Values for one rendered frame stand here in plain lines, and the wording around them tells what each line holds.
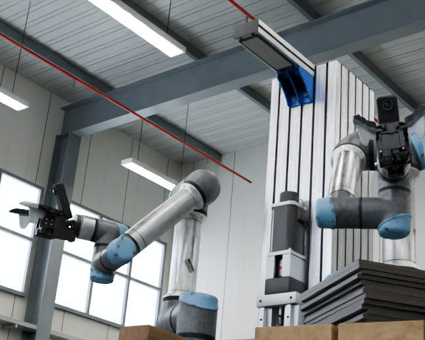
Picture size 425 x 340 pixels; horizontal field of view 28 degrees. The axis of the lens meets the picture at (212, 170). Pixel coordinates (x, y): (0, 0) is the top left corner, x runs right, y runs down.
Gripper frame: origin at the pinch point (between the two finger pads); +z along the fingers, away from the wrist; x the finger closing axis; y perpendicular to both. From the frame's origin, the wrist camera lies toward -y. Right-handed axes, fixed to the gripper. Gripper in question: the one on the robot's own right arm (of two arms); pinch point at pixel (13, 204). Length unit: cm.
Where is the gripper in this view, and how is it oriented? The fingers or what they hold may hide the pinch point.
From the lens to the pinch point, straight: 254.4
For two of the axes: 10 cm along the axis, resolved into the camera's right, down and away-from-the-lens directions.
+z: -9.0, -2.4, -3.7
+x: -4.2, 2.0, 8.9
